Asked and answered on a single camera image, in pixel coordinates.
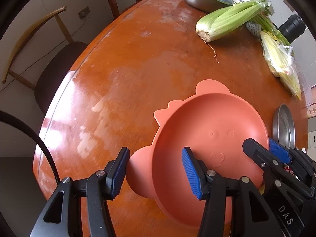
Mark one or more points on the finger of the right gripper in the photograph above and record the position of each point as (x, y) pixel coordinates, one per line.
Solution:
(264, 159)
(294, 161)

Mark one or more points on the yellow noodles plastic bag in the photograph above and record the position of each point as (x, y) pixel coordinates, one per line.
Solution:
(281, 63)

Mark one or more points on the orange bear-shaped plate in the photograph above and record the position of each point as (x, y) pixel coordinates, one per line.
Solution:
(214, 123)

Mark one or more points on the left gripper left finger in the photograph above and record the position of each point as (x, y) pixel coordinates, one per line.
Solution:
(61, 216)

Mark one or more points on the shallow steel pan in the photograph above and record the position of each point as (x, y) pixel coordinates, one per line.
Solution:
(283, 127)

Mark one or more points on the long celery bunch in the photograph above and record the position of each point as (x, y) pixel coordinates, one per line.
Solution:
(221, 22)

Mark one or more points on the curved-back wooden chair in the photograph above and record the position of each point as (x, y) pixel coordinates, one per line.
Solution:
(16, 98)

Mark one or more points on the white foam net fruit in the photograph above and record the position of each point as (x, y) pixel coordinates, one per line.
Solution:
(254, 28)

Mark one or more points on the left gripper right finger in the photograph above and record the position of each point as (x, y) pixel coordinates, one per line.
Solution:
(250, 215)

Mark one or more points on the black thermos flask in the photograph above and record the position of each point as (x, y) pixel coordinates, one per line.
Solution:
(292, 28)

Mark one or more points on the low wall socket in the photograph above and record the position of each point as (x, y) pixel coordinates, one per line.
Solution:
(84, 12)

